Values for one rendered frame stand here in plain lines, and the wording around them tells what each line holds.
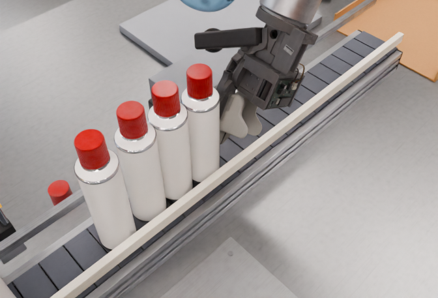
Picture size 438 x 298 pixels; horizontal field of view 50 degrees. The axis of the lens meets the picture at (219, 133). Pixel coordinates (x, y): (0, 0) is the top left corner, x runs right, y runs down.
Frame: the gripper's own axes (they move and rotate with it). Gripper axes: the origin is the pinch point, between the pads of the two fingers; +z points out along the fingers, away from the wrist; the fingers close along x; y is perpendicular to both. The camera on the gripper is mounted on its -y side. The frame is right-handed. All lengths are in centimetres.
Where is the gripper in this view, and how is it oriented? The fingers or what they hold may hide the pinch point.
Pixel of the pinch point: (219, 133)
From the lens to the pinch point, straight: 71.5
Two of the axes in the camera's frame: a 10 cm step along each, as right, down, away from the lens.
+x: 6.2, -1.1, 7.7
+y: 6.9, 5.3, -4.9
